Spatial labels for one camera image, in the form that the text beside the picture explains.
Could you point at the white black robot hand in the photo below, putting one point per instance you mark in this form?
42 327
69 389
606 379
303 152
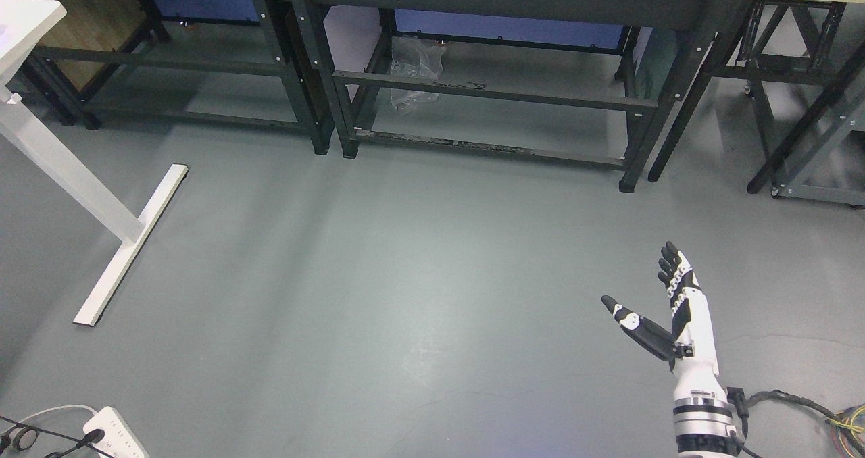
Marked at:
688 347

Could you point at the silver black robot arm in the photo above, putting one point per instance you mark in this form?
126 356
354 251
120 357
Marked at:
703 426

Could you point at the black metal middle shelf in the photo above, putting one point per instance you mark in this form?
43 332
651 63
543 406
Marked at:
693 22

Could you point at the black metal shelf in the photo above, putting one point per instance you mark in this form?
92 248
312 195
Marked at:
142 58
693 22

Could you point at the black metal left shelf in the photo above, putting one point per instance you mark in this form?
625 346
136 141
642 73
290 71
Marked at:
142 58

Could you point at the clear plastic bag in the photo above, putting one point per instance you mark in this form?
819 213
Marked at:
415 58

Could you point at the white power strip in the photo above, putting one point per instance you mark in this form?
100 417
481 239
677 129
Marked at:
118 439

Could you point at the white desk with leg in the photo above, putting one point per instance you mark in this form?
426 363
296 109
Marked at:
24 22

